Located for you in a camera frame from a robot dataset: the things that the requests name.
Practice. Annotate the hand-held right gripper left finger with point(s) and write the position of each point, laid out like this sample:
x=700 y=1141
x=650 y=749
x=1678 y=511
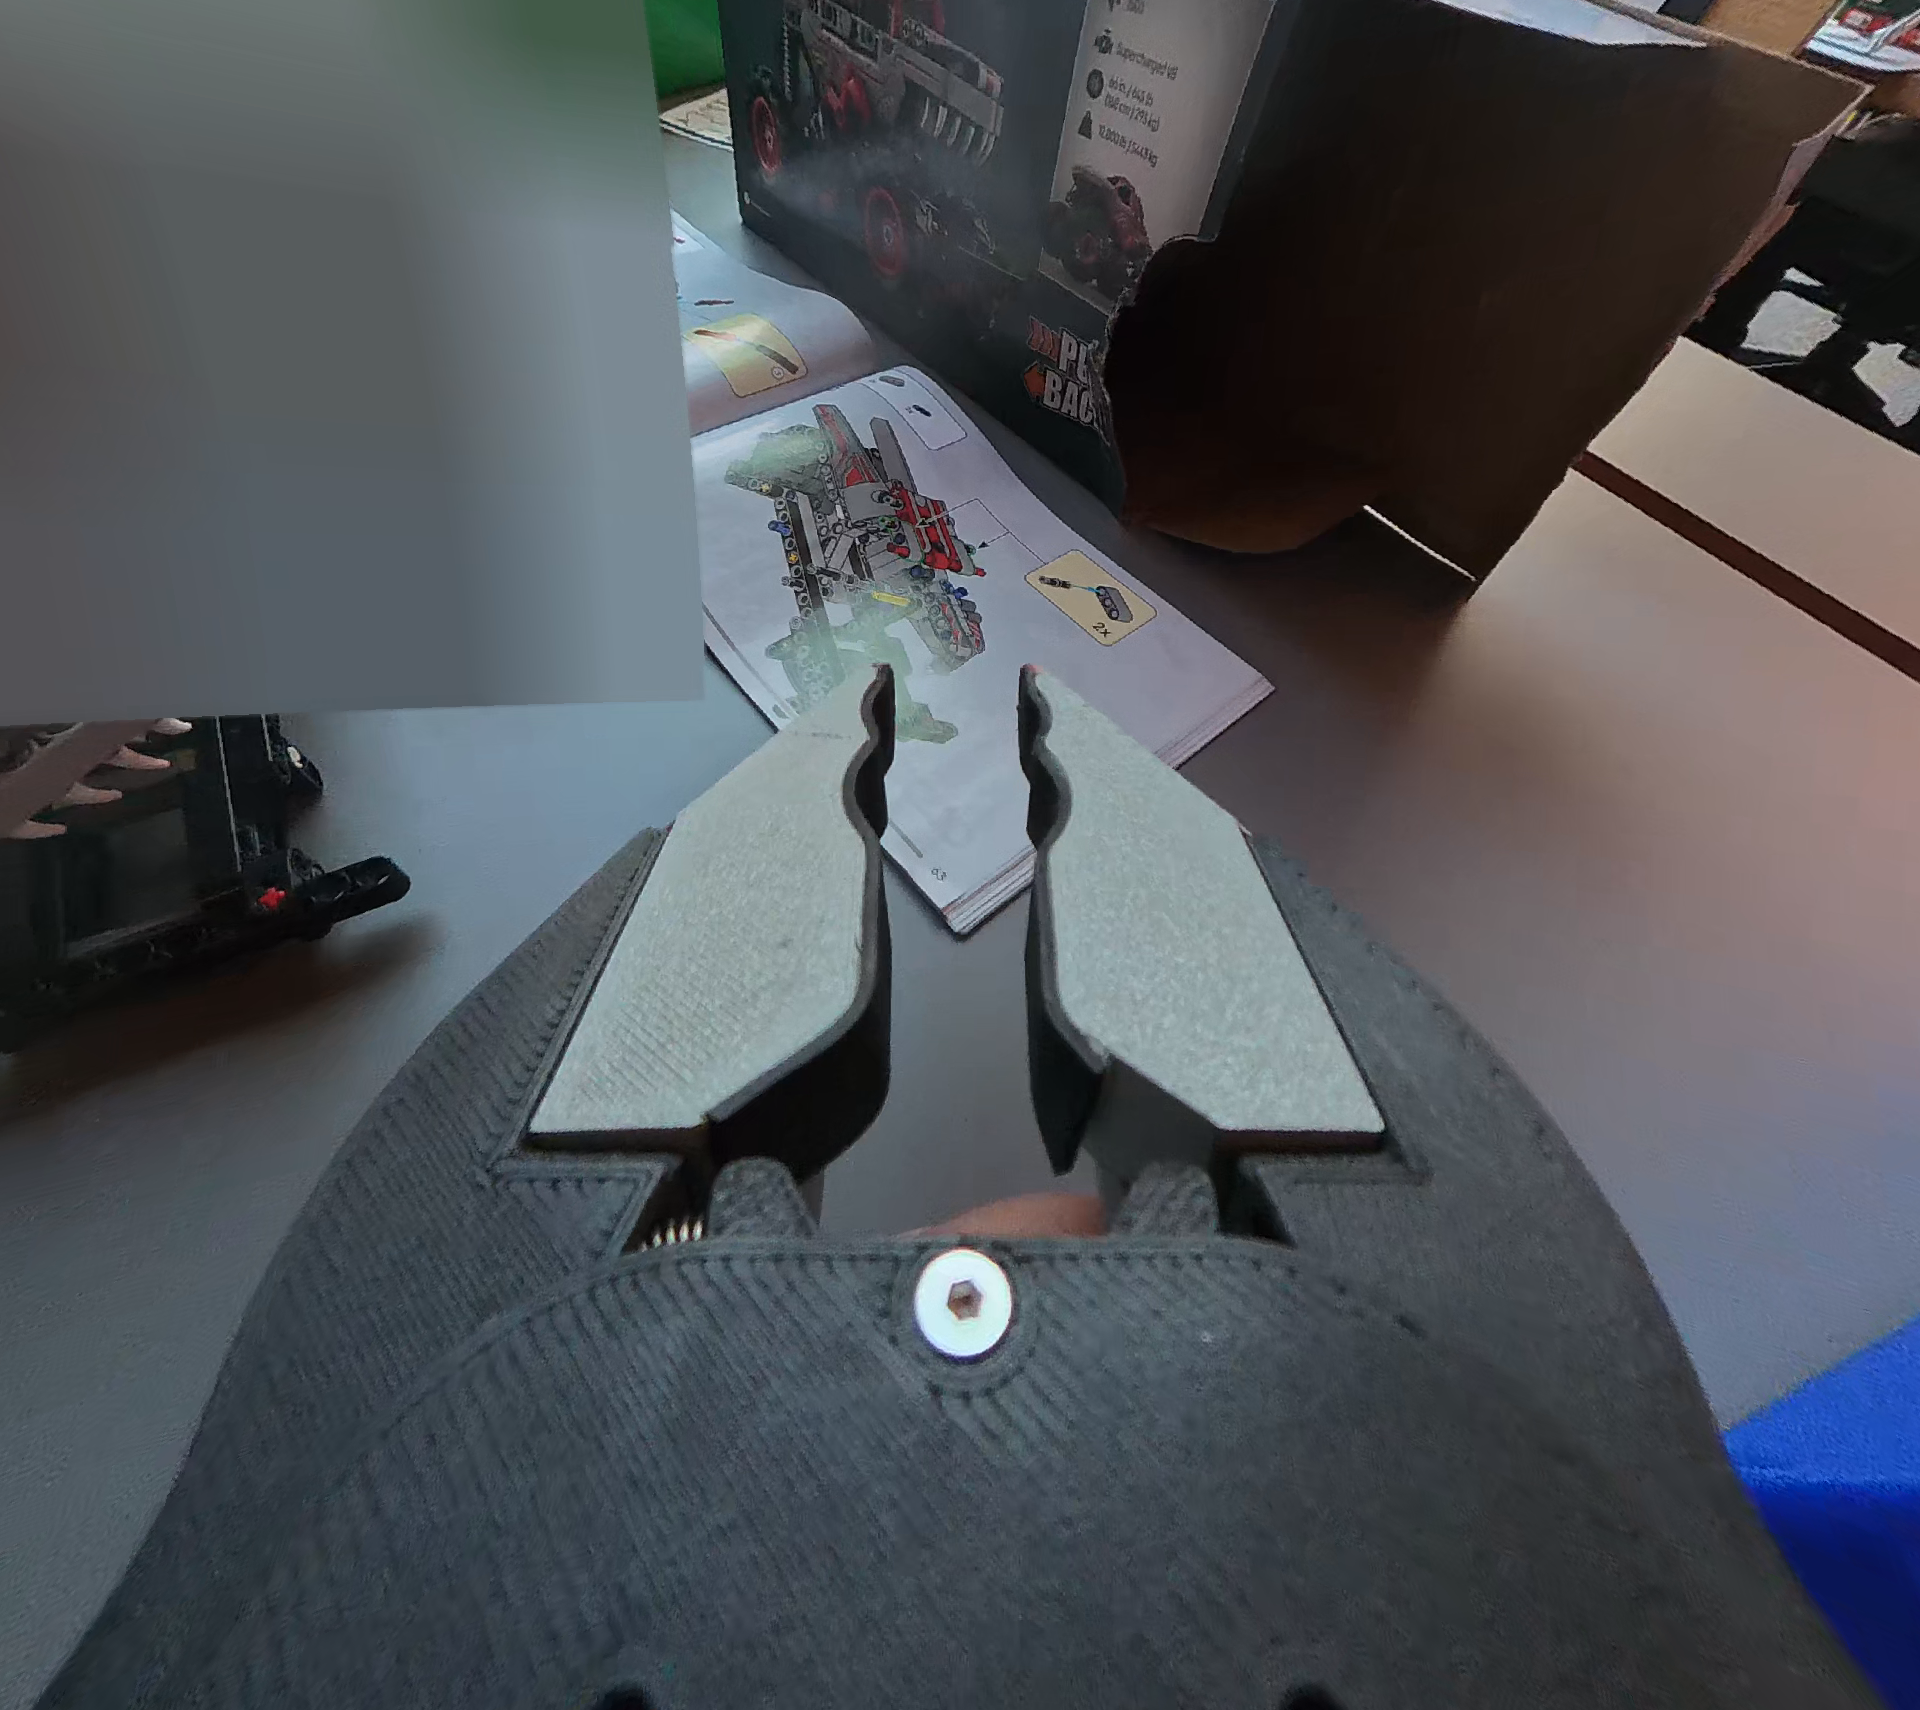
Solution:
x=720 y=961

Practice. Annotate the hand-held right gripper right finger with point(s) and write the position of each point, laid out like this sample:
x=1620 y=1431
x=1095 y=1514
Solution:
x=1185 y=961

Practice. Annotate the black and red lego model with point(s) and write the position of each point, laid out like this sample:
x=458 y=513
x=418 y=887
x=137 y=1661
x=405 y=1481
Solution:
x=151 y=931

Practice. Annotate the lego instruction booklet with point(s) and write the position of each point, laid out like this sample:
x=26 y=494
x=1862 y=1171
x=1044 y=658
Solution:
x=1170 y=675

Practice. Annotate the black lego box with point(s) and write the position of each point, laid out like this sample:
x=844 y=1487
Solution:
x=901 y=90

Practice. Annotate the printed paper sheet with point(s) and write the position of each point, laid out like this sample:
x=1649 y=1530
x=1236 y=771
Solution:
x=699 y=121

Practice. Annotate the blue bin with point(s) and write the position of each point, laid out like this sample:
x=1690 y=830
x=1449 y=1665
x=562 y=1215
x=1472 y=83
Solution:
x=1844 y=1561

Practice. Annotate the black office chair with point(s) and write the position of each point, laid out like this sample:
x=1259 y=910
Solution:
x=1844 y=240

